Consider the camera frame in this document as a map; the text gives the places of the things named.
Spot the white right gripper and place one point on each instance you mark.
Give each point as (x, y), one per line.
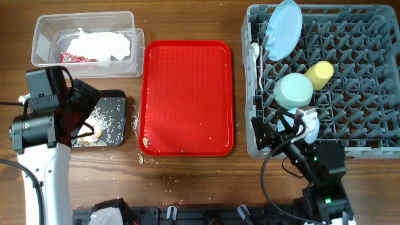
(268, 134)

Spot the food crumb on tray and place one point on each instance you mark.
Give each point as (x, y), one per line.
(145, 141)

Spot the grey dishwasher rack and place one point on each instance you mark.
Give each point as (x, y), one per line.
(359, 106)

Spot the light blue plate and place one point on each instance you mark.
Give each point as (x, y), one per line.
(283, 30)

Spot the red snack wrapper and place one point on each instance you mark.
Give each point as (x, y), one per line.
(70, 58)

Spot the white plastic spoon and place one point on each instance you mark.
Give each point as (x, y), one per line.
(254, 47)

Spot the light blue bowl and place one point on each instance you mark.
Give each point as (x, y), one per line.
(309, 116)

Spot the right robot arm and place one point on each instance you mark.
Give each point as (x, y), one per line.
(324, 199)

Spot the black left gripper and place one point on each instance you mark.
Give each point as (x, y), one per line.
(88, 102)

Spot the red serving tray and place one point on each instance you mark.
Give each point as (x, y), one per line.
(187, 99)

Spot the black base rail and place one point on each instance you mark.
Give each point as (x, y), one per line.
(204, 215)

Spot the food crumb on table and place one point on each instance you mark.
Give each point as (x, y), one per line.
(141, 159)

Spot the mint green bowl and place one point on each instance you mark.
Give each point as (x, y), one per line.
(293, 90)

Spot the black waste tray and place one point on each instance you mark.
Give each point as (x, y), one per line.
(113, 97)

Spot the yellow plastic cup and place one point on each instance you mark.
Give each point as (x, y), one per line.
(319, 74)

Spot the white napkin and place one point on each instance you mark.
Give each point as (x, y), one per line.
(102, 46)

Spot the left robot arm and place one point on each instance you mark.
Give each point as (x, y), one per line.
(42, 137)

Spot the clear plastic bin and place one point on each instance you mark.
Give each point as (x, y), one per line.
(54, 33)

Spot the white rice pile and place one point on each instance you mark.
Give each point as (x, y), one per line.
(111, 118)

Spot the white plastic fork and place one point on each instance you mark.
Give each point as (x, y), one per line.
(260, 71)

